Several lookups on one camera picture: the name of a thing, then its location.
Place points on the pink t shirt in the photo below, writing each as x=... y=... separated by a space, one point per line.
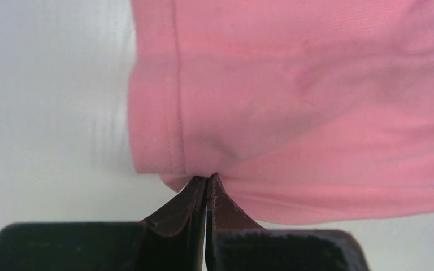
x=309 y=111

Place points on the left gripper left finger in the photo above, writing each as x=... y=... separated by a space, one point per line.
x=171 y=238

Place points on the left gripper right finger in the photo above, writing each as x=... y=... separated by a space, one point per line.
x=234 y=241

